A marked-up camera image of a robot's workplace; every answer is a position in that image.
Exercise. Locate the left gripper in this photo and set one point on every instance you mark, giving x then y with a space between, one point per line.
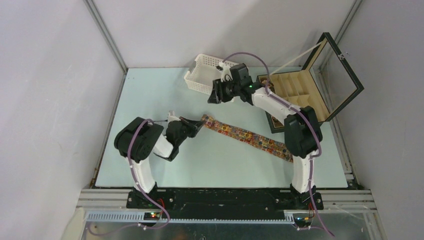
193 125

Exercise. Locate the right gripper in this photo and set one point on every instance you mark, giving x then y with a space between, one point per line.
218 94

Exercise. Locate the white perforated plastic basket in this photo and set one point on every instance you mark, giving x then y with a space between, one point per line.
203 72

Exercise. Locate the colourful patterned tie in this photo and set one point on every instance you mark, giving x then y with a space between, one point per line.
273 147

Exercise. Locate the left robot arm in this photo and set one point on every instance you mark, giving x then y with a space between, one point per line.
143 137

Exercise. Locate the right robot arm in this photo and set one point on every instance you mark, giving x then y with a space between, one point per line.
302 133

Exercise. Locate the rolled tie far compartment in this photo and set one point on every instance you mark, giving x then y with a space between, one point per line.
266 81

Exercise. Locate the rolled tie compartment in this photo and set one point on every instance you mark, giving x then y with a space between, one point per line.
276 123
266 81

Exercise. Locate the rolled tie near compartment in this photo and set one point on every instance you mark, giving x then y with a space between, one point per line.
276 123

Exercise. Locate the black compartment tie box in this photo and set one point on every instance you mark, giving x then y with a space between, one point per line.
325 82

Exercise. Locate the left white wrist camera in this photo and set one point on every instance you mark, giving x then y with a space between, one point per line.
173 116

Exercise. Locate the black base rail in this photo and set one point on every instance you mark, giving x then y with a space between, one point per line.
240 204

